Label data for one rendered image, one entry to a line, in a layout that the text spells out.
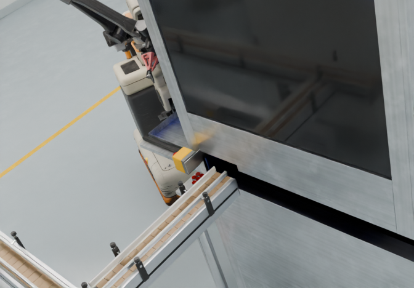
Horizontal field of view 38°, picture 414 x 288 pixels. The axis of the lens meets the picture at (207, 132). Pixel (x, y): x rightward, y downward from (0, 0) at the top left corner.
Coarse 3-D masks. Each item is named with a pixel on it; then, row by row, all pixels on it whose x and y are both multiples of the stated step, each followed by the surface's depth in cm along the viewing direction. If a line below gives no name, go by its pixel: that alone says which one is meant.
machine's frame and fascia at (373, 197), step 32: (384, 0) 136; (384, 32) 141; (384, 64) 147; (384, 96) 154; (192, 128) 231; (224, 128) 216; (224, 160) 229; (256, 160) 214; (288, 160) 200; (320, 160) 188; (320, 192) 199; (352, 192) 187; (384, 192) 176; (384, 224) 186
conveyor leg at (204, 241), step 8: (200, 240) 235; (208, 240) 236; (208, 248) 238; (208, 256) 240; (216, 256) 243; (208, 264) 244; (216, 264) 244; (216, 272) 246; (216, 280) 249; (224, 280) 251
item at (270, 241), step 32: (256, 192) 231; (256, 224) 243; (288, 224) 225; (320, 224) 210; (352, 224) 206; (256, 256) 260; (288, 256) 241; (320, 256) 223; (352, 256) 209; (384, 256) 196
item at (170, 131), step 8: (176, 112) 285; (168, 120) 283; (176, 120) 284; (160, 128) 280; (168, 128) 281; (176, 128) 279; (152, 136) 274; (160, 136) 277; (168, 136) 276; (176, 136) 274; (184, 136) 272; (168, 144) 268; (176, 144) 263; (184, 144) 267
